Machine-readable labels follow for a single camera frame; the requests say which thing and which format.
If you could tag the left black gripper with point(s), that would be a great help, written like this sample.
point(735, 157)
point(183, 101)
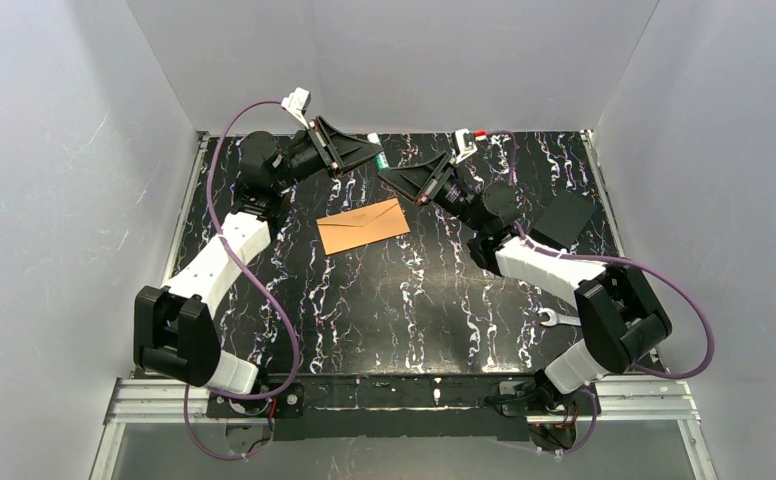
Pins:
point(322, 146)

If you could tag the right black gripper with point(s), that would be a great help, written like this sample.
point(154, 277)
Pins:
point(437, 183)

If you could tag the orange paper envelope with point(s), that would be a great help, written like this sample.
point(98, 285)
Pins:
point(362, 226)

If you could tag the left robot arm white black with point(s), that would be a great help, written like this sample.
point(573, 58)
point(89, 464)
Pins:
point(174, 332)

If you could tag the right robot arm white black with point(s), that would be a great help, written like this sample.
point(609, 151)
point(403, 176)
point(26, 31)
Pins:
point(620, 315)

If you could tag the black square pad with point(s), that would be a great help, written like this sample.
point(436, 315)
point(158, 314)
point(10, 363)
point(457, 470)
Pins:
point(563, 220)

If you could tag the silver open-end wrench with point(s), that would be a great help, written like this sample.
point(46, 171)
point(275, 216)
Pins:
point(550, 318)

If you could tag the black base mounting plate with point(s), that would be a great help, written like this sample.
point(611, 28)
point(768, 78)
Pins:
point(502, 406)

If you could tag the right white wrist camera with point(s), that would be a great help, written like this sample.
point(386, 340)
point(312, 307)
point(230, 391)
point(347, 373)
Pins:
point(466, 144)

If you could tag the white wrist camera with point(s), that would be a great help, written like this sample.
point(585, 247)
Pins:
point(466, 144)
point(296, 104)

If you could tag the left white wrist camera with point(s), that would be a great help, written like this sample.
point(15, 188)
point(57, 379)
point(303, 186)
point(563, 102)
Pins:
point(296, 104)

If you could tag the aluminium frame rail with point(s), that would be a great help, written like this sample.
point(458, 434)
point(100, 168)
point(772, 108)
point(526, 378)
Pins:
point(400, 341)

